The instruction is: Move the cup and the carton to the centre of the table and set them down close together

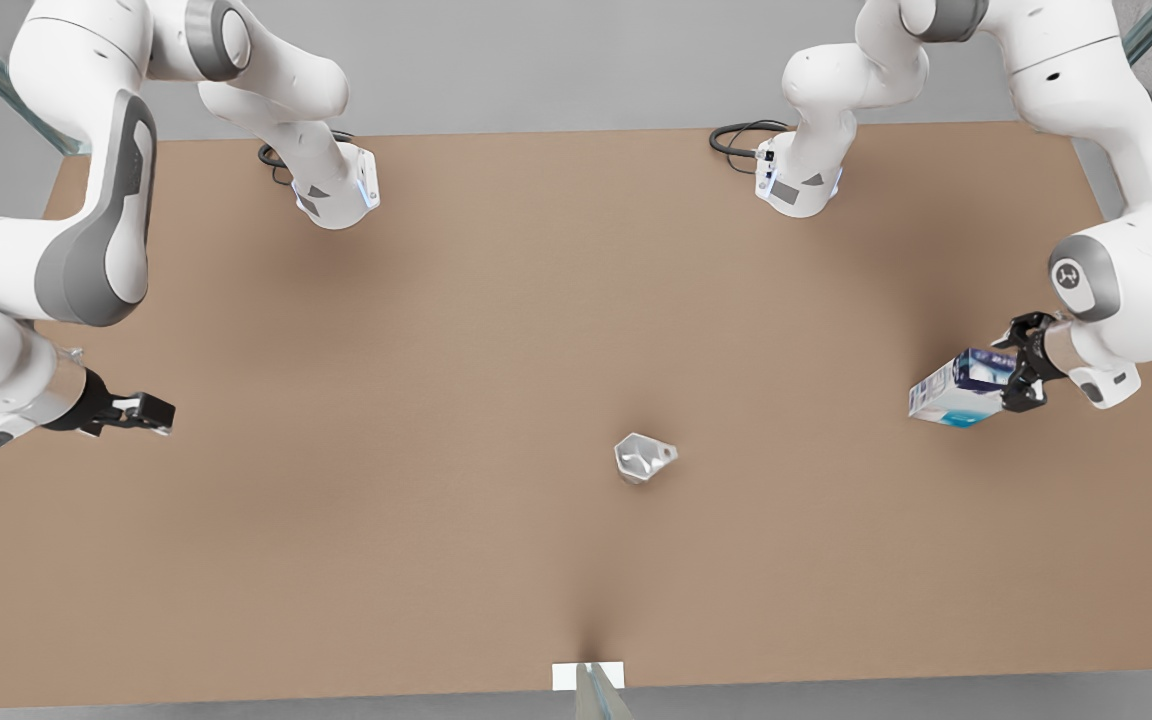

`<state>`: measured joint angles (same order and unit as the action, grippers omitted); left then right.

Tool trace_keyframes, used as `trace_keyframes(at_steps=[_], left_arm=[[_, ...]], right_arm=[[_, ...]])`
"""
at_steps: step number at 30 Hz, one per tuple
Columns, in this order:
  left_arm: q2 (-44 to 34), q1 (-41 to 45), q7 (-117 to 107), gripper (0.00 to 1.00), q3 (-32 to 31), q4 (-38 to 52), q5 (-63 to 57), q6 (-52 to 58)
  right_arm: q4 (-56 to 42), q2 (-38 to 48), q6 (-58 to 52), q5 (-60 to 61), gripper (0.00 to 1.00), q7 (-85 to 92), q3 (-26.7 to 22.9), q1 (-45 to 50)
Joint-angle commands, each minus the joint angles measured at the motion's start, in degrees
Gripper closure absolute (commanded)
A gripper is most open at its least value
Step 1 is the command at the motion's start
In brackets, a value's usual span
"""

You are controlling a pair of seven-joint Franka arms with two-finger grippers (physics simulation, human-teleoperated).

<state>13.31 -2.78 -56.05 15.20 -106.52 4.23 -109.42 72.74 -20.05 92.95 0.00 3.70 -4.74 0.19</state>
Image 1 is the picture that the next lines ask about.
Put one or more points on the blue and white carton box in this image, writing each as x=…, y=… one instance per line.
x=956, y=392

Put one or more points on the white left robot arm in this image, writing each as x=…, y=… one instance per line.
x=1126, y=160

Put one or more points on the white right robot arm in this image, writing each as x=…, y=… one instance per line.
x=86, y=250

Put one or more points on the small silver metal cup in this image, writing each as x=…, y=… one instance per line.
x=639, y=459

